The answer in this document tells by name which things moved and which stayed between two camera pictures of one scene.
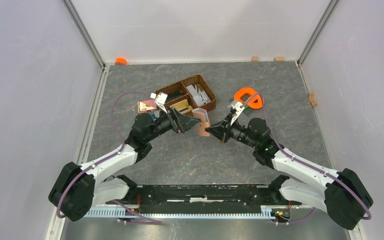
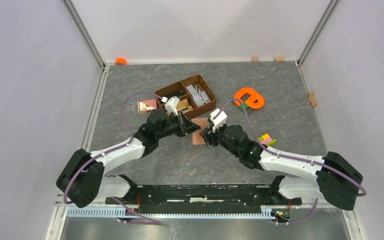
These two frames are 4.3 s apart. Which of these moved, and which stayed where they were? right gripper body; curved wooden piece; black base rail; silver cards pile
Moved: right gripper body
Stayed: curved wooden piece; black base rail; silver cards pile
